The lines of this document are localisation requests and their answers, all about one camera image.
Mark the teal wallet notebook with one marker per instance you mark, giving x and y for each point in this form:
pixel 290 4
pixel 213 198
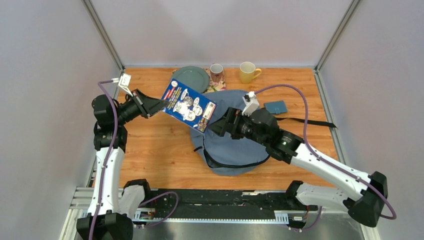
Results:
pixel 276 107

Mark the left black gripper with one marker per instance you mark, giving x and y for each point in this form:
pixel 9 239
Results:
pixel 147 106

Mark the blue fabric backpack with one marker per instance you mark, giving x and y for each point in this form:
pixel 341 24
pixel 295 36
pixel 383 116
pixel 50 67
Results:
pixel 223 155

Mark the aluminium frame rail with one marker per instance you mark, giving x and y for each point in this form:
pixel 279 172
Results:
pixel 291 220

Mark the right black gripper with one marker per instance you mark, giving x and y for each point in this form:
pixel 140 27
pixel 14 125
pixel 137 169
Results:
pixel 235 117

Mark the green ceramic plate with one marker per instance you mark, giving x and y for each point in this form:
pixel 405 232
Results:
pixel 193 76

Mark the yellow ceramic mug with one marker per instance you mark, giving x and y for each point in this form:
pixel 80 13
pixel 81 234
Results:
pixel 248 71

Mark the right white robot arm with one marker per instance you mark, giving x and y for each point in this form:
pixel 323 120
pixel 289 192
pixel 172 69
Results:
pixel 360 194

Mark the pink patterned mug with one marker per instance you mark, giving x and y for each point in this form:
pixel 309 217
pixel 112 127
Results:
pixel 216 72

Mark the dark blue paperback book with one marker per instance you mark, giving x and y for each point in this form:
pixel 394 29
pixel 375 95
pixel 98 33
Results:
pixel 188 106

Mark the floral serving tray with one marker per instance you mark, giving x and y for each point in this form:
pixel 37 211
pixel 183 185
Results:
pixel 214 86

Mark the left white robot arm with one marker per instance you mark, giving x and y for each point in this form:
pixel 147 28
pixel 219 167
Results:
pixel 109 215

